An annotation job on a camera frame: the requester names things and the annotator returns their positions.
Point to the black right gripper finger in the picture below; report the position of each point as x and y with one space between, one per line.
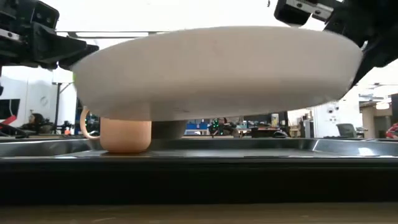
382 49

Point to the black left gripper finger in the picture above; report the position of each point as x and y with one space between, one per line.
56 46
71 62

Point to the orange mug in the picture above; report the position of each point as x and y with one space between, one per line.
124 135

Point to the white round plate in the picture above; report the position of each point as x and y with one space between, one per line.
217 71

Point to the black plastic serving tray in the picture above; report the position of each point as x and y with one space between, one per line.
199 180

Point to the black stand pole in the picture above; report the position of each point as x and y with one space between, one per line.
57 109

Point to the person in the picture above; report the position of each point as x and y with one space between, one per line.
35 123
393 130

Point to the grey background chair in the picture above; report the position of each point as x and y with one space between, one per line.
346 130

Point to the black monitor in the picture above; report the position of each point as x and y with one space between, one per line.
264 124

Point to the background robot with green lights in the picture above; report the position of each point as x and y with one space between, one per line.
221 127

